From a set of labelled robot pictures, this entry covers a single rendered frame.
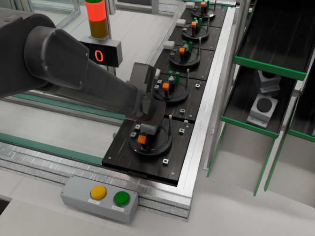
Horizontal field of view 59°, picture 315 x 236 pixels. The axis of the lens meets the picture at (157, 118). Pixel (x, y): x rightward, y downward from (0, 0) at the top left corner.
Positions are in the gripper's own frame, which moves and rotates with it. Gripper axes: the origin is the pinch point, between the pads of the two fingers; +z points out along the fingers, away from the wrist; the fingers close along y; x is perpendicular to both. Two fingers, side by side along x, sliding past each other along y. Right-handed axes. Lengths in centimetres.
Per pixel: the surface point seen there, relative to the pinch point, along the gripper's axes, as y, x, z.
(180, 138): -8.9, 5.4, 9.8
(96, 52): 19.7, -14.3, -5.3
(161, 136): -3.1, 6.4, 6.3
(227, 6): -10, -81, 90
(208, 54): -9, -35, 46
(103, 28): 17.0, -20.1, -9.8
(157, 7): 34, -74, 89
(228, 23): -14, -62, 71
